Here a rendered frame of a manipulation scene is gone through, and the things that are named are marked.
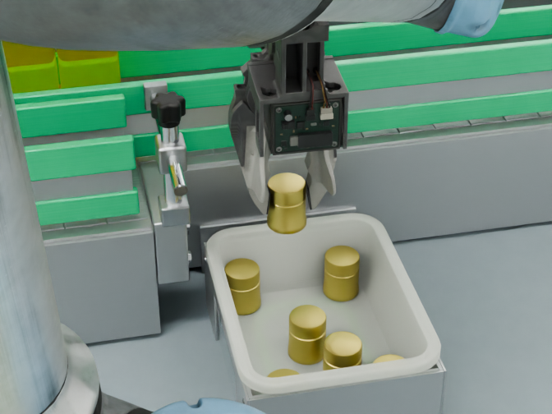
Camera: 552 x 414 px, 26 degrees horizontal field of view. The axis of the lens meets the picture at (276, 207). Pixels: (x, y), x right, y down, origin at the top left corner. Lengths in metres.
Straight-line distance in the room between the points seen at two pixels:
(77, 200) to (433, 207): 0.39
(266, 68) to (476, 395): 0.36
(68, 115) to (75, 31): 0.72
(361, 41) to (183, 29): 0.85
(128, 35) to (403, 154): 0.83
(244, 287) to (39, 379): 0.51
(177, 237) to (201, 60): 0.21
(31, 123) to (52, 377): 0.50
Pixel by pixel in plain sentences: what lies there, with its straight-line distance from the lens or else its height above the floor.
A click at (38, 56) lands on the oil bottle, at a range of 1.12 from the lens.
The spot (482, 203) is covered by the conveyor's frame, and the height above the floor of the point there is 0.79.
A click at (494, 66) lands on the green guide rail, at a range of 1.22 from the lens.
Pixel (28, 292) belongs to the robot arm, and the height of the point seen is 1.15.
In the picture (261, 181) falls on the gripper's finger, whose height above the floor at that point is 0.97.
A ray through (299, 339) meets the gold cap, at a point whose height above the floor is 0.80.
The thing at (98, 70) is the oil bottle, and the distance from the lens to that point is 1.14.
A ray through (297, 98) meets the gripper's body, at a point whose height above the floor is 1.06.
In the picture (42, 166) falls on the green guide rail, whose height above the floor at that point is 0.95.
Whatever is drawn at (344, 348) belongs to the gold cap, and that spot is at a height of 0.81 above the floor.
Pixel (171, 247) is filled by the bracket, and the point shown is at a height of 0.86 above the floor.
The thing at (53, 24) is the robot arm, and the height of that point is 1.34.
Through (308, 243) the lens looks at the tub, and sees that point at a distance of 1.16.
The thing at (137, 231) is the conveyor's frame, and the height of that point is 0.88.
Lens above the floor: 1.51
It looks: 35 degrees down
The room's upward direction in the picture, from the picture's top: straight up
